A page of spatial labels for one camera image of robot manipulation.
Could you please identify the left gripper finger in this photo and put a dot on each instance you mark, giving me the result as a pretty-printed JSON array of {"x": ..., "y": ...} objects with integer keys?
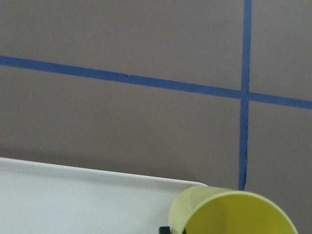
[{"x": 165, "y": 229}]

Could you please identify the yellow cup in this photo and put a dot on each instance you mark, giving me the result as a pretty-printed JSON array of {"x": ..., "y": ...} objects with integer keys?
[{"x": 213, "y": 210}]

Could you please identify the cream plastic tray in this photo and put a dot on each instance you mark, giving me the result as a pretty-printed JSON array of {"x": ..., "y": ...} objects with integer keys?
[{"x": 40, "y": 198}]

